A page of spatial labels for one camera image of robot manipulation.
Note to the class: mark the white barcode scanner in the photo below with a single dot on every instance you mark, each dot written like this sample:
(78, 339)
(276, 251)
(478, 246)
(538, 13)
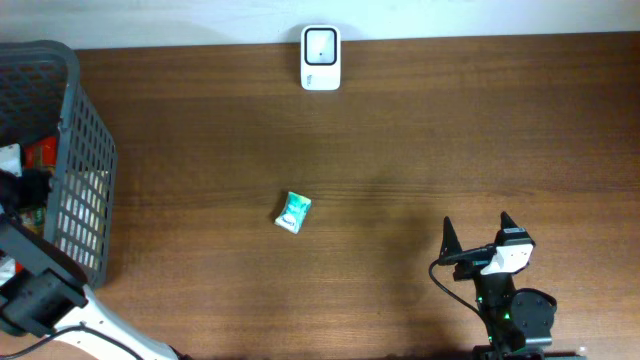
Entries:
(320, 58)

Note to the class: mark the red packet in basket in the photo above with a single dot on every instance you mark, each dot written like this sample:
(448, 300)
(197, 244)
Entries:
(42, 154)

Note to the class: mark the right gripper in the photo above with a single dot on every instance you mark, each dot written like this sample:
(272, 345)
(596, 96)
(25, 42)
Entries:
(473, 255)

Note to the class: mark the small teal gum packet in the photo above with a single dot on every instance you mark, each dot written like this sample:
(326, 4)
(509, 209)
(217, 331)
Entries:
(294, 212)

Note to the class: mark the grey plastic basket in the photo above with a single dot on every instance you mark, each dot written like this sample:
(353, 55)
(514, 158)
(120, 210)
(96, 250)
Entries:
(41, 97)

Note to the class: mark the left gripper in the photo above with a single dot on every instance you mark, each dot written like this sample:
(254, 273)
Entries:
(25, 188)

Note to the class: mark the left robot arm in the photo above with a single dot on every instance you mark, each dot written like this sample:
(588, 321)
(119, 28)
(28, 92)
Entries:
(50, 297)

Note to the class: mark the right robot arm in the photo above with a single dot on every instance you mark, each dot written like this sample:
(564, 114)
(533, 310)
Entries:
(518, 321)

